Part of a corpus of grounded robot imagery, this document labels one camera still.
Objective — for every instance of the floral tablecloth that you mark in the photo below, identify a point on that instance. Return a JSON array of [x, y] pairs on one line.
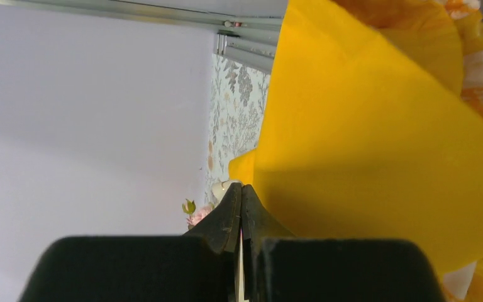
[[236, 109]]

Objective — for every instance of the yellow cloth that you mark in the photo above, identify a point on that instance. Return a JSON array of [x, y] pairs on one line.
[[373, 129]]

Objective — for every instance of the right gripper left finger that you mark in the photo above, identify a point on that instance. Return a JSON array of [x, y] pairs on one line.
[[221, 231]]

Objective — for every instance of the pink fake flower bouquet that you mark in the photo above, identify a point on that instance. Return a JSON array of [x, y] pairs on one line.
[[195, 214]]

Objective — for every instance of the cream ribbon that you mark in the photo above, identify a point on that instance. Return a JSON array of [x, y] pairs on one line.
[[219, 189]]

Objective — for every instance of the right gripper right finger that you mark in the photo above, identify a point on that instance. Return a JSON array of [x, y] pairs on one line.
[[260, 231]]

